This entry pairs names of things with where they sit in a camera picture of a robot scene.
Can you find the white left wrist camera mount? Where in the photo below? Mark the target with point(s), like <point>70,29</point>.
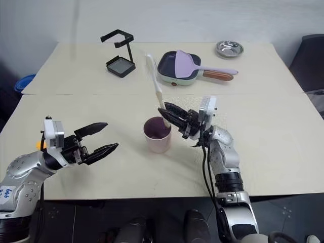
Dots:
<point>53,135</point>

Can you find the orange tag on arm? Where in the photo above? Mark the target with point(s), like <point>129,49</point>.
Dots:
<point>39,145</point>

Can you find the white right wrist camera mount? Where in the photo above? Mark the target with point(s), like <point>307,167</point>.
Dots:
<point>208,108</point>

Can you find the white toothbrush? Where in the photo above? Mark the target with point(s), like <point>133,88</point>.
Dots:
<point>157,88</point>

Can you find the pink mug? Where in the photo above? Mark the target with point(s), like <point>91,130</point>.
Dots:
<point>158,143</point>

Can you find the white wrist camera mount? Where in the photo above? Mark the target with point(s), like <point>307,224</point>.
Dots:
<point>53,135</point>
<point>208,108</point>

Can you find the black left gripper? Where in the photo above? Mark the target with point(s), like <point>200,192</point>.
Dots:
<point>73,152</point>

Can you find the blue plastic basin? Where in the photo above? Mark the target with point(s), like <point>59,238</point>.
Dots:
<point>22,83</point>

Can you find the round steel dish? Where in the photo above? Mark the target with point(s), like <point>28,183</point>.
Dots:
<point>229,48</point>

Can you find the black chair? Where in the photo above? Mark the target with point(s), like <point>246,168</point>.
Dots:
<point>308,63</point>

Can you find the dark rounded shape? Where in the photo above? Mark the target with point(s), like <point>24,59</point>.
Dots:
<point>132,231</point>
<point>197,226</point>

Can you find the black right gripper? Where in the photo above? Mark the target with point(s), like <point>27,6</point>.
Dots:
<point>191,124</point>

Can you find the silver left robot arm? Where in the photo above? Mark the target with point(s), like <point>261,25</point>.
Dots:
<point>22,164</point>

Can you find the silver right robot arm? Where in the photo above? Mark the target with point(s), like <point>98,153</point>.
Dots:
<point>227,157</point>

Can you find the mint electric frying pan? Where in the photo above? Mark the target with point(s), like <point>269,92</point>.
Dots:
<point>168,67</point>

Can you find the lilac spatula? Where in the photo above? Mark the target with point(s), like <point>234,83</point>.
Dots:
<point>187,64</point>

